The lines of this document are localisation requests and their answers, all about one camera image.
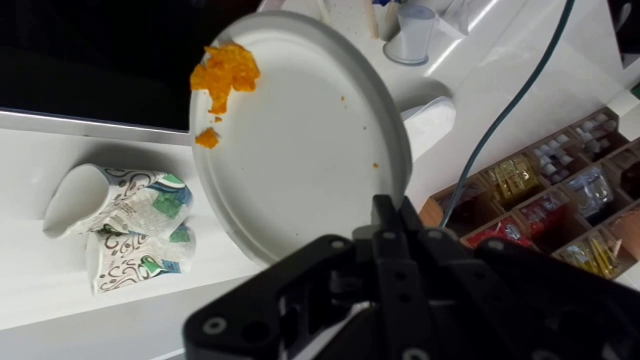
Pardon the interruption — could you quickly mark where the white paper plate with chips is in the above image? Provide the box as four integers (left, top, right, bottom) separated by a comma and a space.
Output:
190, 10, 413, 265

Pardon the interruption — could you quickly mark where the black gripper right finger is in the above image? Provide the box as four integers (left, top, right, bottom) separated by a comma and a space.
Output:
398, 199, 428, 259

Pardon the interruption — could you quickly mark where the patterned paper cup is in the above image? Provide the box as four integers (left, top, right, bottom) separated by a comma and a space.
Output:
86, 224, 196, 295
42, 165, 194, 239

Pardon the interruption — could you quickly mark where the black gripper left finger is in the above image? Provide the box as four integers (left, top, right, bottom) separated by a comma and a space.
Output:
374, 195, 411, 267

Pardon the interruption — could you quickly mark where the orange tortilla chips pile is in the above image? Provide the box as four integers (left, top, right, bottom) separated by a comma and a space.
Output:
190, 43, 263, 121

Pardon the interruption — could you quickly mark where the wooden condiment organizer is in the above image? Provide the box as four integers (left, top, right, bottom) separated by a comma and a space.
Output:
422, 109, 640, 281

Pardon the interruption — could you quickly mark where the small clear plastic cup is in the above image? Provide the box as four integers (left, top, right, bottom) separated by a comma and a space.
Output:
385, 2, 438, 67

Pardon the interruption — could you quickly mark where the black cable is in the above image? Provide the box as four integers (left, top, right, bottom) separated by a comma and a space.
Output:
440, 0, 578, 228

